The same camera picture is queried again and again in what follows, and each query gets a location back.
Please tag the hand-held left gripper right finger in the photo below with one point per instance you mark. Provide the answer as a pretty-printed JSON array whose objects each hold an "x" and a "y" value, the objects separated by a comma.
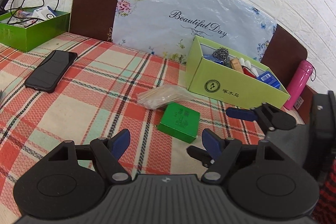
[{"x": 211, "y": 142}]

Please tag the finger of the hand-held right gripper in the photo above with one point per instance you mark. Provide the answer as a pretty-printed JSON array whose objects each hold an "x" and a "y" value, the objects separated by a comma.
[
  {"x": 197, "y": 151},
  {"x": 241, "y": 112}
]

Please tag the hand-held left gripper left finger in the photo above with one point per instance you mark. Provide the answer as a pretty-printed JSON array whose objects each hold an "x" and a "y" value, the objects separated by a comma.
[{"x": 120, "y": 142}]

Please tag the light green cardboard box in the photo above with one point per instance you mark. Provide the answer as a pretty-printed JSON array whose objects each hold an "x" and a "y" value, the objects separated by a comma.
[{"x": 236, "y": 85}]

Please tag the small green box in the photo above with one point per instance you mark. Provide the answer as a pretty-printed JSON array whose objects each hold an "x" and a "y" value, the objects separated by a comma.
[{"x": 179, "y": 121}]

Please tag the golden orange slim box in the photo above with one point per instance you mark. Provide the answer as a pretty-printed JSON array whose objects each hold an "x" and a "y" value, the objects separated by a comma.
[{"x": 236, "y": 64}]

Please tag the clear bag of toothpicks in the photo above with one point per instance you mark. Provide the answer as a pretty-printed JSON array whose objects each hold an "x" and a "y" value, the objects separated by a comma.
[{"x": 162, "y": 96}]

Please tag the purple scouring ball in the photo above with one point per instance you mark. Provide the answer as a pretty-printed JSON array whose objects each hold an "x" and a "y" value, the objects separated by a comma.
[{"x": 221, "y": 53}]

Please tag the brown cardboard box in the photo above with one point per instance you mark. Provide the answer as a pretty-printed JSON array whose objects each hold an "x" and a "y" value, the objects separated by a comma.
[{"x": 305, "y": 106}]

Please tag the plaid bed sheet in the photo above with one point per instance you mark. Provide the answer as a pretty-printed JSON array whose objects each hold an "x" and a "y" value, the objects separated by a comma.
[{"x": 92, "y": 113}]

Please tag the pink thermos bottle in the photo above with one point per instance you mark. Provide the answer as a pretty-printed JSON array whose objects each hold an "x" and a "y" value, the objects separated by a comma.
[{"x": 298, "y": 85}]

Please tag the black smartphone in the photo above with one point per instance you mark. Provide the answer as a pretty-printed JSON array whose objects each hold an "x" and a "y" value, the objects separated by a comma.
[{"x": 51, "y": 70}]

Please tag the floral plastic bag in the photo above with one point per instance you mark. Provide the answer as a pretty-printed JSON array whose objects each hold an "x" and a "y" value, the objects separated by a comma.
[{"x": 189, "y": 1}]

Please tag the dark green cardboard box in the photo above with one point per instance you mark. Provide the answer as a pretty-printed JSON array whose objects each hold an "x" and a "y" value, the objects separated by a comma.
[{"x": 34, "y": 35}]

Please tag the white blue small box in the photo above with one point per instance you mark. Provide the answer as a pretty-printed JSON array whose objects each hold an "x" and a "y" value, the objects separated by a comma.
[{"x": 44, "y": 13}]

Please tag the black device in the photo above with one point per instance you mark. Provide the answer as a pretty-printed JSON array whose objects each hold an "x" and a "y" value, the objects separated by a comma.
[{"x": 3, "y": 3}]

